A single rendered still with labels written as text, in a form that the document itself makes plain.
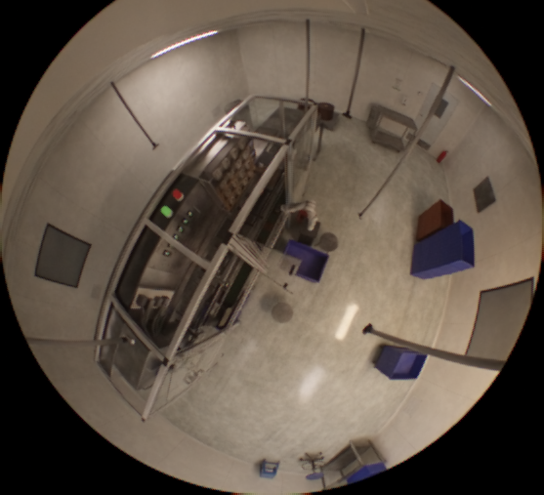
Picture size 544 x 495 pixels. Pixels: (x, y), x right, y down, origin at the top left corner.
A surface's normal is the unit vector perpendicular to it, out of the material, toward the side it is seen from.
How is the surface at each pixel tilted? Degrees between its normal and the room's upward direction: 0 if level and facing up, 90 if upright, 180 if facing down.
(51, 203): 90
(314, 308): 0
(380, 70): 90
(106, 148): 90
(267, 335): 0
